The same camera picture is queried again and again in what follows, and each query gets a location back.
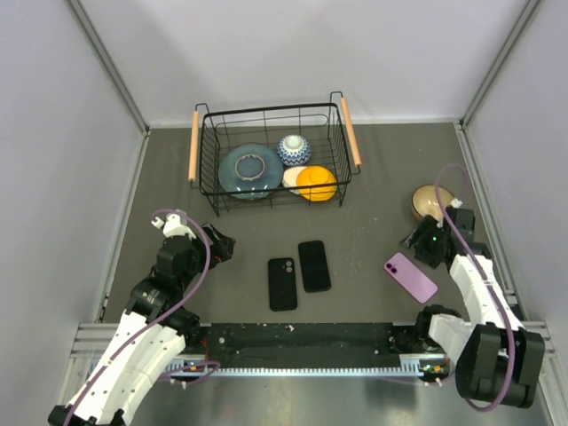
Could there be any purple smartphone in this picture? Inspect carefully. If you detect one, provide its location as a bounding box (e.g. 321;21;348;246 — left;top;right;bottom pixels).
383;252;438;304

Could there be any black smartphone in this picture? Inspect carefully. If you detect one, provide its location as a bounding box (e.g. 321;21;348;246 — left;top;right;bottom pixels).
298;241;331;293

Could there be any left wooden basket handle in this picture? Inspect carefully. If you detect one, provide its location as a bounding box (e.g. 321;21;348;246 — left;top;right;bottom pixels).
188;110;200;182

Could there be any blue white patterned bowl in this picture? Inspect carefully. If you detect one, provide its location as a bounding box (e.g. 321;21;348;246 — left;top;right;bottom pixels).
276;134;312;167

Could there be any brown ceramic bowl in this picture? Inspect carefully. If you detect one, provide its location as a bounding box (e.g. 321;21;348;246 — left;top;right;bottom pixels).
411;185;444;221

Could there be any blue glazed plate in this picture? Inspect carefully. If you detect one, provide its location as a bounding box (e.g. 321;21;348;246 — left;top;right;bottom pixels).
218;143;284;200

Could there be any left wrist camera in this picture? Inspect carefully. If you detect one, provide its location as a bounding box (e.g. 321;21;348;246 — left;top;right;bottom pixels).
151;211;196;240

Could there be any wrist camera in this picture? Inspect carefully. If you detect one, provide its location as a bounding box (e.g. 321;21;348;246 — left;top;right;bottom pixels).
450;198;463;209
151;211;196;240

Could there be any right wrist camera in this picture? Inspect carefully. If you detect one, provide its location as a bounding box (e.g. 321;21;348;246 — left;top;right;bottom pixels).
450;198;463;209

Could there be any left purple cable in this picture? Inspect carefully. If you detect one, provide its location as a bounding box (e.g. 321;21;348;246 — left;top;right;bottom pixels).
61;208;222;426

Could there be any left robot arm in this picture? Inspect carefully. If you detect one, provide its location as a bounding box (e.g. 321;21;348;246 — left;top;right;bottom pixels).
48;209;235;425

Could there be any orange bowl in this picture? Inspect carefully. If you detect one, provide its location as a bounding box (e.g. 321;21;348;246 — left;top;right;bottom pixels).
296;166;337;202

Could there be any wooden basket handle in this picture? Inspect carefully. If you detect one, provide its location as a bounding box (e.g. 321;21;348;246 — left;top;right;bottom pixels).
188;110;200;182
341;97;362;167

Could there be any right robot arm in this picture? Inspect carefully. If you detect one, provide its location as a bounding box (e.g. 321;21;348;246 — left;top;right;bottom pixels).
402;206;545;412

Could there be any right wooden basket handle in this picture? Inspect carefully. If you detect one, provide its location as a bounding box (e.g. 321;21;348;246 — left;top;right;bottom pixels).
341;97;362;167

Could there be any black phone case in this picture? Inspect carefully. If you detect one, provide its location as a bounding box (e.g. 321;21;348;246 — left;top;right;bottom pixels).
267;257;298;312
296;240;333;294

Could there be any black wire dish basket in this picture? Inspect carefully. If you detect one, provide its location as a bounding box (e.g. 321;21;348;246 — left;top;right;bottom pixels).
188;91;362;215

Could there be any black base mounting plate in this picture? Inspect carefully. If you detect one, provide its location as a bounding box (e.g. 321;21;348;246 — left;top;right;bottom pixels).
177;321;449;359

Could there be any white speckled bowl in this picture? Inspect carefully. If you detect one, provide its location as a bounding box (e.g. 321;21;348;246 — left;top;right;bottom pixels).
282;166;306;195

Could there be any grey slotted cable duct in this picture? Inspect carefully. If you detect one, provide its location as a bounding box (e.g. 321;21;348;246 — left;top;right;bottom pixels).
163;357;449;378

